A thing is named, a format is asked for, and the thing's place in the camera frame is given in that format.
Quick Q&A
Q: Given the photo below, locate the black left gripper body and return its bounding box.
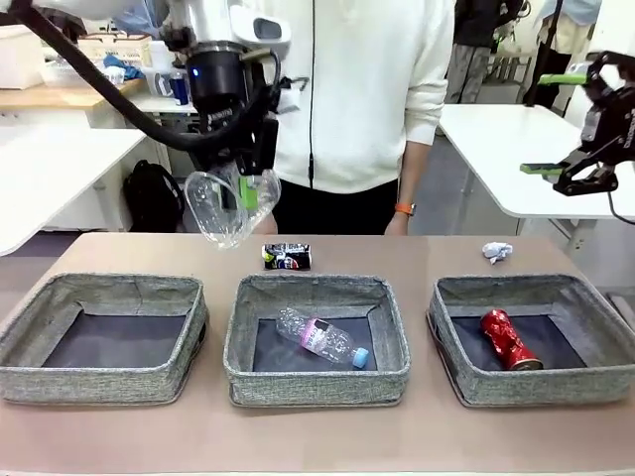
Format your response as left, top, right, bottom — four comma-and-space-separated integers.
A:
187, 42, 281, 178

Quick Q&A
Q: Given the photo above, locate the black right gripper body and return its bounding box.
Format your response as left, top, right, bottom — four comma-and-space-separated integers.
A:
579, 82, 635, 164

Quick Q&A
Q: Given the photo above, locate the clear plastic cup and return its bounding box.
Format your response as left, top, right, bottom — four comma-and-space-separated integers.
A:
184, 166, 283, 252

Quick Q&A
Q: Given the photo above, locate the crushed black can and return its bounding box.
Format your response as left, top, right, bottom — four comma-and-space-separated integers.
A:
261, 242, 313, 272

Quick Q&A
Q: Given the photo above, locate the white paper ball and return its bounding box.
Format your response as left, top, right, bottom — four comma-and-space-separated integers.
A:
480, 240, 515, 267

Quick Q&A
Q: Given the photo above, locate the clear bottle with pink label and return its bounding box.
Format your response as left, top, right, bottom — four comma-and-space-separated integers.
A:
275, 306, 371, 371

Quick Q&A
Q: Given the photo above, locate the crushed red can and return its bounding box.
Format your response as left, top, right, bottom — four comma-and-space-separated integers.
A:
478, 307, 545, 372

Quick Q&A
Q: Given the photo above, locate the person's left forearm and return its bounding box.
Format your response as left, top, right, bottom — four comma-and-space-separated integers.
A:
399, 141, 433, 204

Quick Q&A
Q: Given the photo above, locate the person's left hand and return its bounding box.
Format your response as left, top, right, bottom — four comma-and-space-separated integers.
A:
384, 212, 414, 237

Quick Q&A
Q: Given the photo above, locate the dark blue water bottle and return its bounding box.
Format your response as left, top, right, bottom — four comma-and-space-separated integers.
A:
168, 71, 192, 107

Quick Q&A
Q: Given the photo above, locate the background person in beige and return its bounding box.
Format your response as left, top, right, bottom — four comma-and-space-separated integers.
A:
523, 0, 601, 108

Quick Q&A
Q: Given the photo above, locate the clear storage bin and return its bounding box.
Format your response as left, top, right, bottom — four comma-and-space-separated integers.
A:
142, 66, 192, 98

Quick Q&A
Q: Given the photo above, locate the white cylindrical container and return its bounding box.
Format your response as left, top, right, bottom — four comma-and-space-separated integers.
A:
148, 39, 175, 69

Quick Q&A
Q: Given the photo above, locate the white desk with lower shelf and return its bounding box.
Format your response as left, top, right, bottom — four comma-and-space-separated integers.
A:
114, 93, 199, 165

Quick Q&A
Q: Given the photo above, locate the black backpack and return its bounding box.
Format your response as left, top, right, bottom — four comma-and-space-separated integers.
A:
122, 159, 186, 233

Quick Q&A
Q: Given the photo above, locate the blue cloth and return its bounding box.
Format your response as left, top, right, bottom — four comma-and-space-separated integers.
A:
102, 54, 145, 80

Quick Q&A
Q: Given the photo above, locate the background person in dark top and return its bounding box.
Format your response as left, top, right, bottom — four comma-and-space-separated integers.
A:
453, 0, 522, 105

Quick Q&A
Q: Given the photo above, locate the hanging light blue shirt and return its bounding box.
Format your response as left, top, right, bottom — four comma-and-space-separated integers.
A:
111, 5, 168, 40

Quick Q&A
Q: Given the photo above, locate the person in white sweater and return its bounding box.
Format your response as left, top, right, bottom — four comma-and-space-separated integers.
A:
270, 0, 456, 237

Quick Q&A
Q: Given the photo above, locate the clear plastic basket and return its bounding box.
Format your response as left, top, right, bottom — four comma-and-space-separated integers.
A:
42, 58, 100, 88

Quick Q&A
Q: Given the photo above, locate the wooden desk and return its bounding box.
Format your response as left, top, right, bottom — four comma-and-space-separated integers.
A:
0, 76, 146, 111

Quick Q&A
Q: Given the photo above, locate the white storage box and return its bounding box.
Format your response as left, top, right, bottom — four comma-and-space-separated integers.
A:
0, 23, 46, 90

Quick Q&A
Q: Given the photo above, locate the grey fabric basket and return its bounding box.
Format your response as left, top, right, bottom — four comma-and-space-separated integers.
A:
0, 271, 209, 408
222, 274, 412, 410
426, 274, 635, 410

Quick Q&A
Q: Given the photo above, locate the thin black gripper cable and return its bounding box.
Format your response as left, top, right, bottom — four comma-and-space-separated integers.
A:
607, 190, 635, 223

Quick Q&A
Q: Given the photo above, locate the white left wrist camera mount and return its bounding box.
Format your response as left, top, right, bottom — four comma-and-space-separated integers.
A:
274, 75, 312, 116

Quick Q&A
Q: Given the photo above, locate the black corrugated cable hose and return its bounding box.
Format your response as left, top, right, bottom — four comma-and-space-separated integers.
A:
0, 0, 292, 153

